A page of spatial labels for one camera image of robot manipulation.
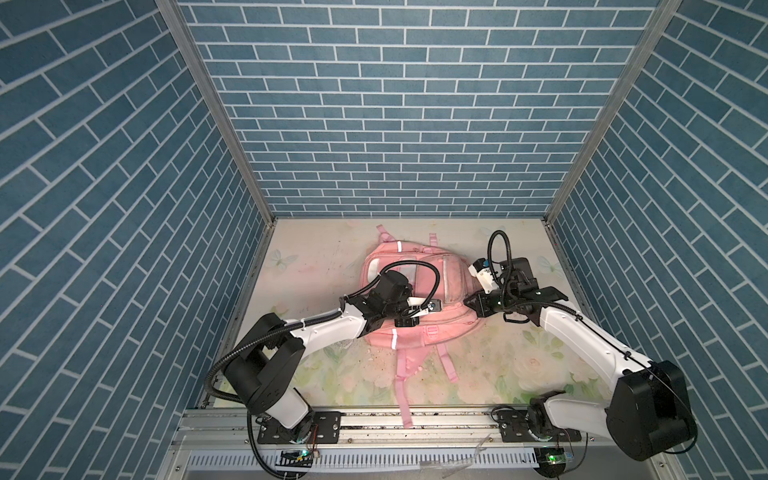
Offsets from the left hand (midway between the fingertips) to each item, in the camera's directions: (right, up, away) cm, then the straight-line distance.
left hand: (420, 299), depth 87 cm
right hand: (+12, +1, -2) cm, 13 cm away
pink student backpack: (+8, -6, -3) cm, 11 cm away
